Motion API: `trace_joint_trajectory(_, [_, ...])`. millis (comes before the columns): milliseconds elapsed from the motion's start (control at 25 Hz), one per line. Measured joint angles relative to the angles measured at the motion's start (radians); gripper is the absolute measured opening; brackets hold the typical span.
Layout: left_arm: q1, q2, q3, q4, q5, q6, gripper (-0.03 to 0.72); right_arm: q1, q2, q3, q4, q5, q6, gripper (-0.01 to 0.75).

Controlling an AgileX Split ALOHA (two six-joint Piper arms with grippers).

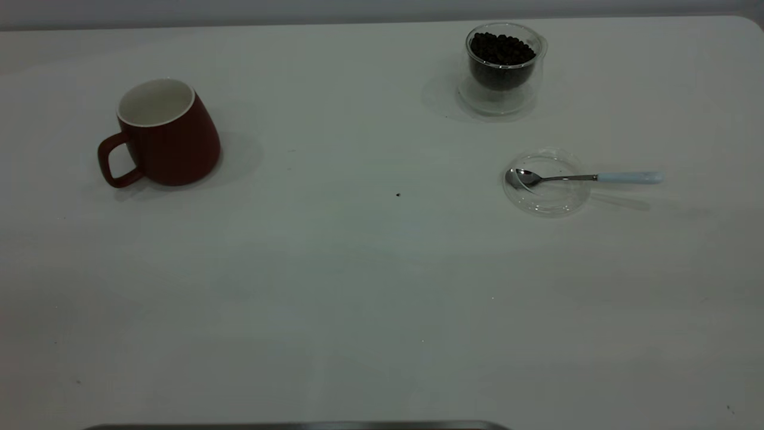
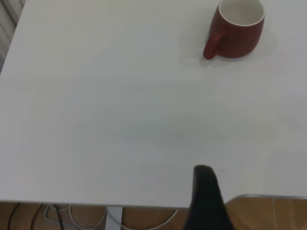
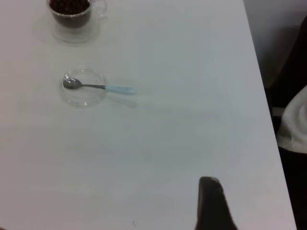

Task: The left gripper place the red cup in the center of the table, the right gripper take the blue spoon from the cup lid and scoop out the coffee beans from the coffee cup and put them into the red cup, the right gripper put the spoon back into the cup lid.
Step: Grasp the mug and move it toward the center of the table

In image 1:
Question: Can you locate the clear double-wall glass cup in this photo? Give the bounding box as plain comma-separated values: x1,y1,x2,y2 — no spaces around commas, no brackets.
457,22,549,116

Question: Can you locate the clear glass saucer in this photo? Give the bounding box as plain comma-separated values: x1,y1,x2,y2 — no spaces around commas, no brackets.
502,148,592,216

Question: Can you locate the metal spoon pale blue handle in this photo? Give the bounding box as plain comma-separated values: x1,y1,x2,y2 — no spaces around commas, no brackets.
505,168,664,193

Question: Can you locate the pile of dark coffee beans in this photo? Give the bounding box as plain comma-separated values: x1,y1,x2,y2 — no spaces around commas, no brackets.
469,32,537,91

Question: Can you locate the red ceramic mug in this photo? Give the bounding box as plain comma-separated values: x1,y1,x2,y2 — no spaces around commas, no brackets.
97,78,221,189

